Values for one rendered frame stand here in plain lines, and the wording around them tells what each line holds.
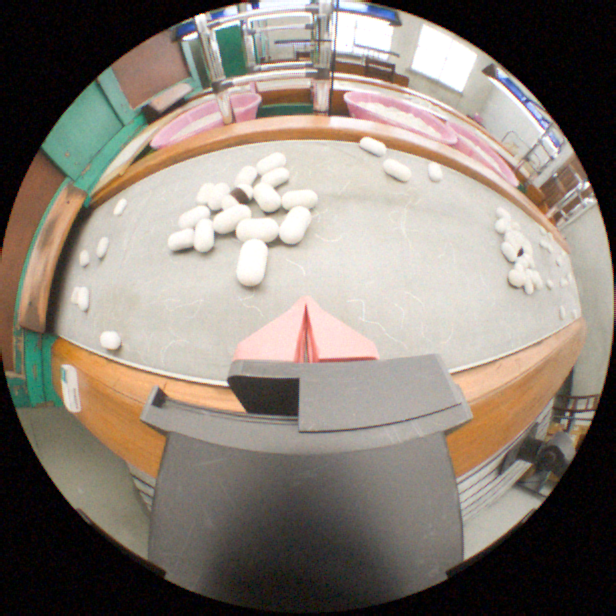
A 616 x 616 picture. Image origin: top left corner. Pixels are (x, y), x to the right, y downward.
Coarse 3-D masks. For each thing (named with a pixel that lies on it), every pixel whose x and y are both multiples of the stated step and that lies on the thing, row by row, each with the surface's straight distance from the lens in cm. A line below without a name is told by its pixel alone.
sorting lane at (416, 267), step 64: (128, 192) 44; (192, 192) 26; (320, 192) 20; (384, 192) 23; (448, 192) 31; (128, 256) 28; (192, 256) 19; (320, 256) 16; (384, 256) 17; (448, 256) 22; (64, 320) 50; (128, 320) 24; (192, 320) 17; (256, 320) 14; (384, 320) 15; (448, 320) 19; (512, 320) 30
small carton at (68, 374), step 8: (64, 368) 34; (72, 368) 34; (64, 376) 34; (72, 376) 33; (64, 384) 35; (72, 384) 34; (64, 392) 36; (72, 392) 34; (64, 400) 37; (72, 400) 34; (72, 408) 34; (80, 408) 35
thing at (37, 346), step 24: (144, 120) 83; (120, 144) 72; (96, 168) 65; (72, 240) 67; (48, 312) 69; (24, 336) 54; (48, 336) 54; (24, 360) 56; (48, 360) 55; (48, 384) 56
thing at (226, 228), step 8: (232, 208) 17; (240, 208) 17; (248, 208) 18; (216, 216) 18; (224, 216) 17; (232, 216) 17; (240, 216) 17; (248, 216) 17; (216, 224) 17; (224, 224) 17; (232, 224) 17; (224, 232) 18
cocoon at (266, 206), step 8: (264, 184) 19; (256, 192) 18; (264, 192) 18; (272, 192) 18; (256, 200) 19; (264, 200) 17; (272, 200) 17; (280, 200) 18; (264, 208) 18; (272, 208) 17
